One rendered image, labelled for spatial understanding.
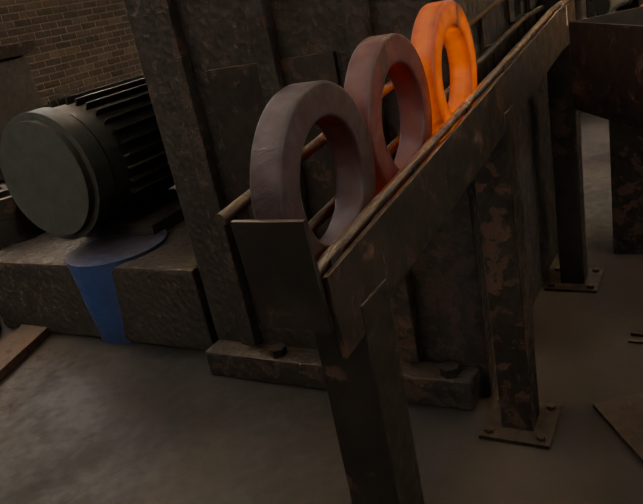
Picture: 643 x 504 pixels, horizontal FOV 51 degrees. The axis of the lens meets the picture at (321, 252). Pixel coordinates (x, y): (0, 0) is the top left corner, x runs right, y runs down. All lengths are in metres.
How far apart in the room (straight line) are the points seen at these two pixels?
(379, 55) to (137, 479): 1.03
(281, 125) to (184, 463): 1.01
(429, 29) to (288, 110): 0.35
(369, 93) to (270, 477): 0.86
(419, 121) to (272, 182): 0.33
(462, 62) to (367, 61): 0.31
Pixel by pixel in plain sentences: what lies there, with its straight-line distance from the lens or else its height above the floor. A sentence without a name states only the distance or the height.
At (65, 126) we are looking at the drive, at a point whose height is 0.63.
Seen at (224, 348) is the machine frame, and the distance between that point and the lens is 1.69.
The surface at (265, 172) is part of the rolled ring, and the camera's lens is 0.56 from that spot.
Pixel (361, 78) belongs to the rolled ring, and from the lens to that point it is 0.72.
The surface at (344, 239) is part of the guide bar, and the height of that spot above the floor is 0.63.
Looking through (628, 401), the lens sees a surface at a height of 0.01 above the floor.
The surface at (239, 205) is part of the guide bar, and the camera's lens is 0.61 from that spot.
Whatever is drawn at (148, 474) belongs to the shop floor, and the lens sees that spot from 1.48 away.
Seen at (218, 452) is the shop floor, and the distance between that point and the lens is 1.47.
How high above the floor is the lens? 0.84
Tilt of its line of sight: 21 degrees down
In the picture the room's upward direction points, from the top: 12 degrees counter-clockwise
